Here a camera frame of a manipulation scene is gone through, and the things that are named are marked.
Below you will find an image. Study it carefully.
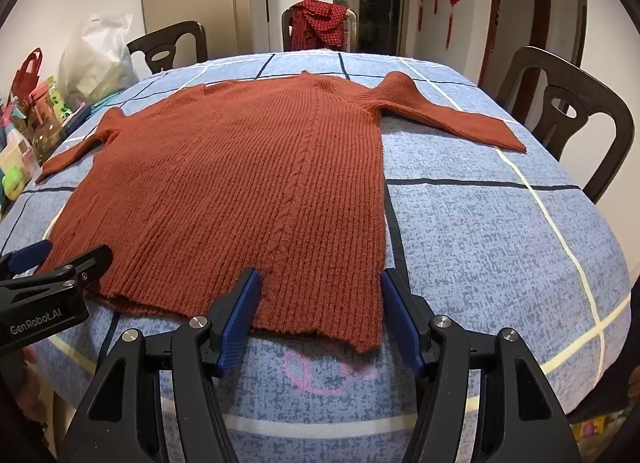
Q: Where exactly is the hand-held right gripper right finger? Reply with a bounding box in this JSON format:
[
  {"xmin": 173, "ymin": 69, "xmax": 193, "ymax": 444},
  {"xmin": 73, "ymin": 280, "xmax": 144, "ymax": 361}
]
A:
[{"xmin": 380, "ymin": 269, "xmax": 583, "ymax": 463}]

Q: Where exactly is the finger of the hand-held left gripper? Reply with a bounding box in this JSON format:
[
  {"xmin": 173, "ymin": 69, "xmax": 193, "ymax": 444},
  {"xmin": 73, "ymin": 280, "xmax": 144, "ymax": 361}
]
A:
[
  {"xmin": 37, "ymin": 244, "xmax": 115, "ymax": 296},
  {"xmin": 0, "ymin": 239, "xmax": 54, "ymax": 280}
]

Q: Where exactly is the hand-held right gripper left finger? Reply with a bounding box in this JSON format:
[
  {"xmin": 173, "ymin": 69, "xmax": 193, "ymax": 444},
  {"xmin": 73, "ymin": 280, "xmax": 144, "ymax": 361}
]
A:
[{"xmin": 57, "ymin": 268, "xmax": 263, "ymax": 463}]

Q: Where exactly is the rust brown knitted sweater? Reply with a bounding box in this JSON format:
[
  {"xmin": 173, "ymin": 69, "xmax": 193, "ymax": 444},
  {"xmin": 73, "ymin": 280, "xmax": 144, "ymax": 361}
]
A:
[{"xmin": 35, "ymin": 70, "xmax": 527, "ymax": 354}]

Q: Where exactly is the green round container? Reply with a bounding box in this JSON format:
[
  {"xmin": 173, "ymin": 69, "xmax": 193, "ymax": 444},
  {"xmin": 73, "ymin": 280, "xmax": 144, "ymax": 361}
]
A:
[{"xmin": 2, "ymin": 168, "xmax": 27, "ymax": 202}]

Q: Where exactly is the blue checked tablecloth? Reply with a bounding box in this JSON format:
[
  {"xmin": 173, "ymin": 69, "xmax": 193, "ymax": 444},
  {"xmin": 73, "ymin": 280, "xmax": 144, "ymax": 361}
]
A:
[{"xmin": 0, "ymin": 50, "xmax": 636, "ymax": 463}]

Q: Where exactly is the blue notebook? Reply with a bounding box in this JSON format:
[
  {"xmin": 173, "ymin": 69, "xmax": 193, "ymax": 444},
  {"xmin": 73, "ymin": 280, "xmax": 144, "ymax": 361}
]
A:
[{"xmin": 64, "ymin": 104, "xmax": 96, "ymax": 135}]

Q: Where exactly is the green leaf print packet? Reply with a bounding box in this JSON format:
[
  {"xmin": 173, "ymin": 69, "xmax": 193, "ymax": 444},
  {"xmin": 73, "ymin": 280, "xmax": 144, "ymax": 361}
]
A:
[{"xmin": 42, "ymin": 77, "xmax": 71, "ymax": 125}]

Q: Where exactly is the teal crochet mat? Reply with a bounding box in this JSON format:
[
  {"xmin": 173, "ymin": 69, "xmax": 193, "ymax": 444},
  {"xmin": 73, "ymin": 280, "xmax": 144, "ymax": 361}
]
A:
[{"xmin": 91, "ymin": 92, "xmax": 124, "ymax": 112}]

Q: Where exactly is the red gift bag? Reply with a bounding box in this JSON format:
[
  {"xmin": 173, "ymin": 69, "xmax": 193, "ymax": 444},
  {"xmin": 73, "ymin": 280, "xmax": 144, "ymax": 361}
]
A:
[{"xmin": 11, "ymin": 48, "xmax": 45, "ymax": 106}]

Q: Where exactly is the white plastic bag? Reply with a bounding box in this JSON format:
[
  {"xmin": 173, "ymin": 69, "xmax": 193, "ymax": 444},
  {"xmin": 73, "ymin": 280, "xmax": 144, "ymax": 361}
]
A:
[{"xmin": 58, "ymin": 13, "xmax": 139, "ymax": 105}]

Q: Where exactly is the dark wooden chair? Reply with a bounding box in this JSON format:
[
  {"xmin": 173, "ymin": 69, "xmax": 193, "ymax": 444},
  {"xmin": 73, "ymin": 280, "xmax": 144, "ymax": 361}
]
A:
[
  {"xmin": 126, "ymin": 20, "xmax": 209, "ymax": 77},
  {"xmin": 281, "ymin": 6, "xmax": 359, "ymax": 53},
  {"xmin": 492, "ymin": 46, "xmax": 635, "ymax": 204}
]

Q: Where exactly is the red checked garment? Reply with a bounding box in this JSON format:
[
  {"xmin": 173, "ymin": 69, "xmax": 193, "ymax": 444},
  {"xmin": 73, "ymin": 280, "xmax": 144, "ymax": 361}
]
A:
[{"xmin": 290, "ymin": 0, "xmax": 348, "ymax": 51}]

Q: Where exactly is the brown door frame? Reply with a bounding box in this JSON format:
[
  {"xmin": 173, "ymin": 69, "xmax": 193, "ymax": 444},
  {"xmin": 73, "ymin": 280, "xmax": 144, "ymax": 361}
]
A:
[{"xmin": 477, "ymin": 0, "xmax": 552, "ymax": 90}]

